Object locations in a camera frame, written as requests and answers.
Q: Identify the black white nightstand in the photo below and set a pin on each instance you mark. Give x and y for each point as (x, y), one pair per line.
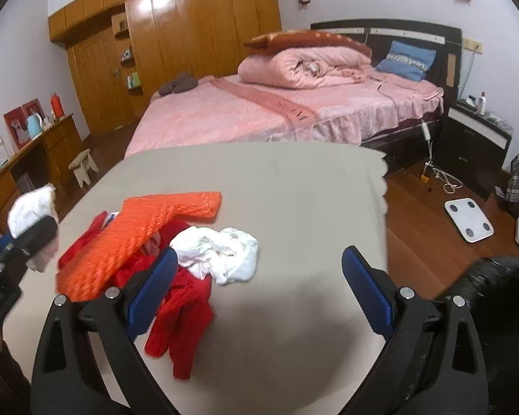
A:
(467, 151)

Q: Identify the wooden dresser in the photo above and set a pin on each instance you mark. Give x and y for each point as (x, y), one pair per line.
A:
(56, 147)

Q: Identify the red gift box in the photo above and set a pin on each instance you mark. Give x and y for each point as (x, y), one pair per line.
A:
(15, 125)

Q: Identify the light blue kettle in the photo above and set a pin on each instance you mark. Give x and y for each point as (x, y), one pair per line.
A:
(34, 126)

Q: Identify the white tissue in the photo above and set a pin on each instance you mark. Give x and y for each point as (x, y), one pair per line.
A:
(28, 207)

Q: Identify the pink bedspread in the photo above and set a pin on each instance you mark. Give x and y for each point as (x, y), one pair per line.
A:
(225, 112)

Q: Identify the dark wooden bed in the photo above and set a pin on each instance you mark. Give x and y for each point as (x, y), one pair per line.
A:
(445, 52)

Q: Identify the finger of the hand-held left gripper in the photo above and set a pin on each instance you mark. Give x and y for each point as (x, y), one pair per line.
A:
(39, 233)

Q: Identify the black trash bin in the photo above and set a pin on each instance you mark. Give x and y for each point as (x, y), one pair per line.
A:
(506, 302)

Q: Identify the white bathroom scale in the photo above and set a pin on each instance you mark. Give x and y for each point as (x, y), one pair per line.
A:
(469, 220)

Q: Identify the white bottle red cap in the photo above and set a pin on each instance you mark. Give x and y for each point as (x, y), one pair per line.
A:
(483, 104)

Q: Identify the brown patterned pillow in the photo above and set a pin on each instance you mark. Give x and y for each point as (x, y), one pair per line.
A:
(302, 39)

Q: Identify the red thermos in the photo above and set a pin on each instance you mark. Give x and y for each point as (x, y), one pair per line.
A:
(57, 106)

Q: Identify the white cloth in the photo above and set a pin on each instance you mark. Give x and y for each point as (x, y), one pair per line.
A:
(225, 259)

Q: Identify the dark brown cloth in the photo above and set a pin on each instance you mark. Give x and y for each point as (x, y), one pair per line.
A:
(177, 83)

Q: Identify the folded pink quilt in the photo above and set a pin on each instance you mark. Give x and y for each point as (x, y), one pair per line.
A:
(281, 69)

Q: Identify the blue pillow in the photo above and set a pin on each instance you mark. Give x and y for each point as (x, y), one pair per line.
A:
(404, 60)

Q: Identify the beige tablecloth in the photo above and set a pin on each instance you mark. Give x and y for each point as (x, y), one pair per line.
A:
(277, 190)

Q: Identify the orange mesh foam sheet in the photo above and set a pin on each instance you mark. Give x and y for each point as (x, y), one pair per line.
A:
(129, 233)

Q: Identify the pink knitted runner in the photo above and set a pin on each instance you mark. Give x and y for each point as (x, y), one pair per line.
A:
(268, 99)

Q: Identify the red cloth garment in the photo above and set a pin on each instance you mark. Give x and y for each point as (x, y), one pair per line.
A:
(186, 311)

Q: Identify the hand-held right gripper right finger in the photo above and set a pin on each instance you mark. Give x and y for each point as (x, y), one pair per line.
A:
(367, 294)

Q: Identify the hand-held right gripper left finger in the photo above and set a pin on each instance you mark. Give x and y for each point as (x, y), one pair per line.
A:
(155, 294)

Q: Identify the small white wooden stool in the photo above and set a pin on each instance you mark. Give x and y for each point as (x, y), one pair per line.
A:
(83, 164)

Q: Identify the beige wall outlet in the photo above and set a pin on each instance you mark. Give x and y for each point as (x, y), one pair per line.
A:
(472, 45)

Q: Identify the wooden wardrobe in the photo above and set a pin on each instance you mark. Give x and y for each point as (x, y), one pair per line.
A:
(199, 21)

